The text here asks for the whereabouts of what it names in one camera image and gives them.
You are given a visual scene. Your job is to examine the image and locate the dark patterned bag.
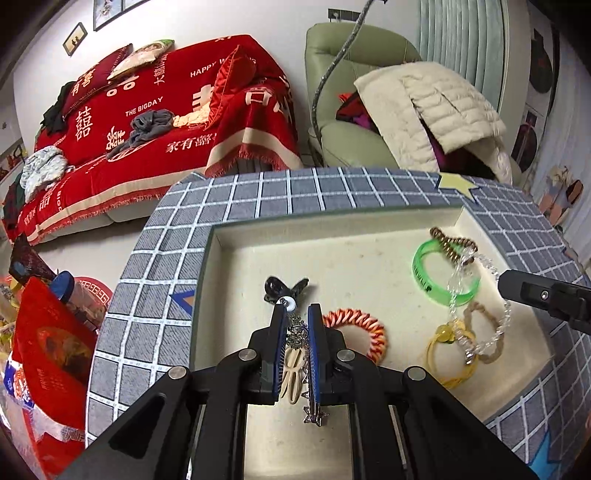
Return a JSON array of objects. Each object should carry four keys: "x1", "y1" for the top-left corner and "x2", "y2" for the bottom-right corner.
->
[{"x1": 9, "y1": 233, "x2": 59, "y2": 285}]

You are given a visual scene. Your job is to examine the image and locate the dark round wall decoration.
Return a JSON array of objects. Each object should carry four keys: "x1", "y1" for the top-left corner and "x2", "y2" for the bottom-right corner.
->
[{"x1": 528, "y1": 28, "x2": 560, "y2": 99}]

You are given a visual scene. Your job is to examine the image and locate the yellow hair tie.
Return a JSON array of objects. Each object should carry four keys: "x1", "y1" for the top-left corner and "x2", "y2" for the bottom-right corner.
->
[{"x1": 425, "y1": 323, "x2": 479, "y2": 389}]

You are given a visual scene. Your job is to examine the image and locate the red tasselled pillow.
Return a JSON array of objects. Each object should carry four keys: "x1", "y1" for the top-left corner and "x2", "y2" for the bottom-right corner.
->
[{"x1": 208, "y1": 44, "x2": 259, "y2": 121}]

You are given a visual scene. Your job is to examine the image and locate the black hair clip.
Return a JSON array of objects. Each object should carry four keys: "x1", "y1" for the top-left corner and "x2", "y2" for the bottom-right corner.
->
[{"x1": 263, "y1": 276, "x2": 311, "y2": 306}]

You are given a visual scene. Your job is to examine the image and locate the white poster with dark circle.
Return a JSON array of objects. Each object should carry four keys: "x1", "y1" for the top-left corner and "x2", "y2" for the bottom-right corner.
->
[{"x1": 510, "y1": 111, "x2": 546, "y2": 174}]

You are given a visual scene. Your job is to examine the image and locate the brown spiral hair tie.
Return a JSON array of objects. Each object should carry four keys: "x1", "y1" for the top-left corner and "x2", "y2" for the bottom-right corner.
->
[{"x1": 429, "y1": 226, "x2": 479, "y2": 267}]

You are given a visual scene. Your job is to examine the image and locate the silver braided hose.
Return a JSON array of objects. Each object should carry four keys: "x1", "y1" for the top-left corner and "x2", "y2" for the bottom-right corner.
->
[{"x1": 311, "y1": 0, "x2": 376, "y2": 168}]

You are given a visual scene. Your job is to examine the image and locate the small dark framed picture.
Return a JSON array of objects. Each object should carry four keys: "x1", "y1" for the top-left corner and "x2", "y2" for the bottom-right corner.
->
[{"x1": 64, "y1": 22, "x2": 88, "y2": 57}]

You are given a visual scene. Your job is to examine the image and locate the large framed wall picture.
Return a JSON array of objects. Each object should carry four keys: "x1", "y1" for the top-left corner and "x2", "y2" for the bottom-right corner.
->
[{"x1": 92, "y1": 0, "x2": 123, "y2": 32}]

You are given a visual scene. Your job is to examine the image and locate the purple and red clothes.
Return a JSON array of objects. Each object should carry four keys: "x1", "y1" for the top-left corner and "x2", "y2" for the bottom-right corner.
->
[{"x1": 335, "y1": 90, "x2": 462, "y2": 172}]

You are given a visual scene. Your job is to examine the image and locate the white printed plastic bag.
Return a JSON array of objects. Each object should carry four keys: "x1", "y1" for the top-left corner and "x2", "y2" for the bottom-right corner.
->
[{"x1": 0, "y1": 360, "x2": 88, "y2": 462}]

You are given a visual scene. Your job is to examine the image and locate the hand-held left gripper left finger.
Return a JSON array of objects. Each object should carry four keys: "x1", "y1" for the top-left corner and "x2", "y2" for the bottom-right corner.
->
[{"x1": 55, "y1": 302, "x2": 287, "y2": 480}]

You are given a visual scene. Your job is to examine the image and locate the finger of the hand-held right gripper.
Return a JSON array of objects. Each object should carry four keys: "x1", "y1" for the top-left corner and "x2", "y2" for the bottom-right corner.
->
[{"x1": 498, "y1": 270, "x2": 591, "y2": 336}]

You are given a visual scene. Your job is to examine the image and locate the dark red clothes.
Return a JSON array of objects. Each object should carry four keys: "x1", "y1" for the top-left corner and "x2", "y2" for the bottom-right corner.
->
[{"x1": 2, "y1": 173, "x2": 28, "y2": 232}]

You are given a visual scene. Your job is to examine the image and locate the cream down jacket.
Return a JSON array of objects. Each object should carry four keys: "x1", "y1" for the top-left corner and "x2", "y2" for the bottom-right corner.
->
[{"x1": 353, "y1": 62, "x2": 513, "y2": 185}]

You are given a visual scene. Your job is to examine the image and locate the clear bead bracelet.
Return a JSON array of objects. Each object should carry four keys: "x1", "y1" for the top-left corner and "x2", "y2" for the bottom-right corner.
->
[{"x1": 445, "y1": 251, "x2": 513, "y2": 361}]

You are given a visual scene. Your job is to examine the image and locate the green plastic bracelet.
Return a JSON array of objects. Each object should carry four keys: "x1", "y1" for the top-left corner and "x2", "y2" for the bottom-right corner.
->
[{"x1": 412, "y1": 239, "x2": 481, "y2": 308}]

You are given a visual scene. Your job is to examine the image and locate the red plastic bag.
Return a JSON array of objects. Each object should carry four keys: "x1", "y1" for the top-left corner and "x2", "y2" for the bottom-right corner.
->
[{"x1": 11, "y1": 277, "x2": 100, "y2": 479}]

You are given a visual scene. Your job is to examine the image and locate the pale patterned clothes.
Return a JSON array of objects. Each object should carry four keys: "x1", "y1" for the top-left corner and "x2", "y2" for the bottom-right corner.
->
[{"x1": 19, "y1": 148, "x2": 70, "y2": 202}]

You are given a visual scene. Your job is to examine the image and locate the silver snowflake charm keychain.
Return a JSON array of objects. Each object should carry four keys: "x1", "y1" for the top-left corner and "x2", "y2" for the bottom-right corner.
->
[{"x1": 279, "y1": 298, "x2": 329, "y2": 426}]

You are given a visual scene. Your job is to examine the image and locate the blue capped bottle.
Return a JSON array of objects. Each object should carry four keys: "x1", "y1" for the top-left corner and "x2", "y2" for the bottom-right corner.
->
[{"x1": 48, "y1": 271, "x2": 100, "y2": 331}]

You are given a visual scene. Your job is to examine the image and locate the red embroidered pillow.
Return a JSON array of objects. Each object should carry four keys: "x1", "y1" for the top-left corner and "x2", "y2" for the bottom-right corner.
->
[{"x1": 62, "y1": 44, "x2": 134, "y2": 116}]

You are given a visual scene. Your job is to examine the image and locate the round red tin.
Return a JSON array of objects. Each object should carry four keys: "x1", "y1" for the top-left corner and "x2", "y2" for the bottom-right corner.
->
[{"x1": 74, "y1": 276, "x2": 113, "y2": 324}]

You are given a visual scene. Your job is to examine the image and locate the orange spiral hair tie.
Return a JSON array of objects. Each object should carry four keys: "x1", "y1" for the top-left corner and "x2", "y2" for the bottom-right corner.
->
[{"x1": 322, "y1": 308, "x2": 387, "y2": 363}]

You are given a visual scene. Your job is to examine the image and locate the grey crumpled garment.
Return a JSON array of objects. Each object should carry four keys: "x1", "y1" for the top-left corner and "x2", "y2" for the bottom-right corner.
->
[{"x1": 106, "y1": 111, "x2": 175, "y2": 160}]

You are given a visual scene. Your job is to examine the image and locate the pale green curtain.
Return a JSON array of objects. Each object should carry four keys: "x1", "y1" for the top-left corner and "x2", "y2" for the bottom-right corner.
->
[{"x1": 416, "y1": 0, "x2": 509, "y2": 112}]

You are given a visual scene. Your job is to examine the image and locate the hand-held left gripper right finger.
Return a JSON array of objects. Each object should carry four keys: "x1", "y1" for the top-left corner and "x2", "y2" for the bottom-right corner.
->
[{"x1": 307, "y1": 302, "x2": 539, "y2": 480}]

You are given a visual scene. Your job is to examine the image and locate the red covered sofa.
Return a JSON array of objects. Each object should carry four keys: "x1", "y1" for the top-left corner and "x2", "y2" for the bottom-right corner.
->
[{"x1": 4, "y1": 34, "x2": 304, "y2": 246}]

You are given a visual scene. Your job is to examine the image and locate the beige hair tie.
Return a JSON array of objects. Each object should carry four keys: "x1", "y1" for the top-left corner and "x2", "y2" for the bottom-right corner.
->
[{"x1": 462, "y1": 302, "x2": 507, "y2": 363}]

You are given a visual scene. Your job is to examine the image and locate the printed portrait cushion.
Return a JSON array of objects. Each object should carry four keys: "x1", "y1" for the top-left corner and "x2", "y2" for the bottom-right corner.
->
[{"x1": 107, "y1": 39, "x2": 176, "y2": 79}]

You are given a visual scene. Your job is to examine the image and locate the dark crumpled clothes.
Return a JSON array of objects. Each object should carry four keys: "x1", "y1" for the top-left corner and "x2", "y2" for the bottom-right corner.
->
[{"x1": 41, "y1": 80, "x2": 77, "y2": 134}]

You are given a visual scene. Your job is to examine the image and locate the white shallow tray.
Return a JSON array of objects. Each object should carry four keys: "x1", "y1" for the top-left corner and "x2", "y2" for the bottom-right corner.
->
[{"x1": 189, "y1": 203, "x2": 556, "y2": 480}]

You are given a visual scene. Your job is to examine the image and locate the printed figure poster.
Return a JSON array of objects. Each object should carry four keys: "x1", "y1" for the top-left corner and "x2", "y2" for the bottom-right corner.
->
[{"x1": 538, "y1": 166, "x2": 585, "y2": 228}]

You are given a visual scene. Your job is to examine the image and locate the green leather armchair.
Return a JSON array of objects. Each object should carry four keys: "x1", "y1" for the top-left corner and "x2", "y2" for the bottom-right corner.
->
[{"x1": 305, "y1": 23, "x2": 525, "y2": 185}]

